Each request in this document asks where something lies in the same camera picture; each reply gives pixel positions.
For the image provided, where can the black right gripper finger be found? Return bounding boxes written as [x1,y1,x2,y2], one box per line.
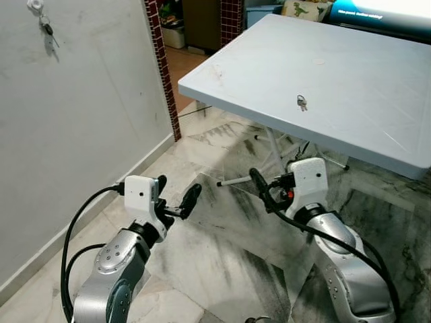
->
[251,168,275,211]

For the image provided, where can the white metal table legs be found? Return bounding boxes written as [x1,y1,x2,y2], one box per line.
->
[217,124,351,188]

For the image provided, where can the light grey plastic folding table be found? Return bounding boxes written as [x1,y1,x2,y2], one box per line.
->
[178,13,431,181]

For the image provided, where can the white plastic pot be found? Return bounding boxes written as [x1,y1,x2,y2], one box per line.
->
[162,27,186,49]

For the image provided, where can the red brick tiled pillar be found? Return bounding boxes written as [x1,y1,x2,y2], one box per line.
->
[220,0,244,48]

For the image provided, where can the brown wooden door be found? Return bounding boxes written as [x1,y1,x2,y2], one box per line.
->
[182,0,223,52]

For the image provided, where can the dinosaur print cushion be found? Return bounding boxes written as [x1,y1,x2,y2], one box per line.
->
[281,0,332,22]

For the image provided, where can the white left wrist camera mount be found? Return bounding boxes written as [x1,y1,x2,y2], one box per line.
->
[124,176,161,224]

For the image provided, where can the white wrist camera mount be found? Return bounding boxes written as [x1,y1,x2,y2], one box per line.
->
[124,176,161,224]
[288,157,329,217]

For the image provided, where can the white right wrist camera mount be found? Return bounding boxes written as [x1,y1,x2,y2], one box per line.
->
[288,157,329,217]

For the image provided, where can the white adhesive wall hook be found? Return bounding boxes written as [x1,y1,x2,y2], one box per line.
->
[27,0,46,15]

